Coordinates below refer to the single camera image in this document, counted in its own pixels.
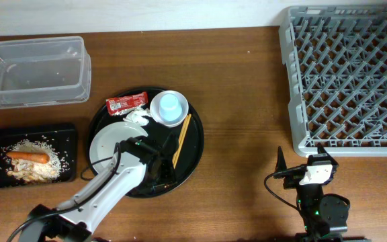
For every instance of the red snack wrapper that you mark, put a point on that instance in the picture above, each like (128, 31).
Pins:
(118, 106)

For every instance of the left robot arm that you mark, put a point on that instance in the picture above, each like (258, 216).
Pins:
(139, 165)

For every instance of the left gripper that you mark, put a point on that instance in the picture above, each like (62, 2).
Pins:
(170, 176)

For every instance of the light blue cup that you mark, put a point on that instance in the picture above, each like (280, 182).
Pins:
(169, 107)

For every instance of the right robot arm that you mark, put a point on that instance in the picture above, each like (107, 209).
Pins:
(324, 215)

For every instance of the orange carrot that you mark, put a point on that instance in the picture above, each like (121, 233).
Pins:
(42, 158)

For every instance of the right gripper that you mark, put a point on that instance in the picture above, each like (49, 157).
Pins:
(291, 181)

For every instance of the pile of rice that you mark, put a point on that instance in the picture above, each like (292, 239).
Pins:
(32, 171)

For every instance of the white bowl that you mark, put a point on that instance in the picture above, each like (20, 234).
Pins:
(154, 108)

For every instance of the grey dishwasher rack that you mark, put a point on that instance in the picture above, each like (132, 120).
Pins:
(336, 59)

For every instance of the white plate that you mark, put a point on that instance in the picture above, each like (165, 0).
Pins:
(102, 145)

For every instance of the round black tray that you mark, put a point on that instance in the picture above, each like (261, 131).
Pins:
(189, 156)

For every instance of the black rectangular tray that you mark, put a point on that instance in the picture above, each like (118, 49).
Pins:
(60, 139)

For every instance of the clear plastic bin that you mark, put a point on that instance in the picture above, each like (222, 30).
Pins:
(44, 72)

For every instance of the white tissue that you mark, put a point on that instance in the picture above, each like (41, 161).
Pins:
(138, 116)

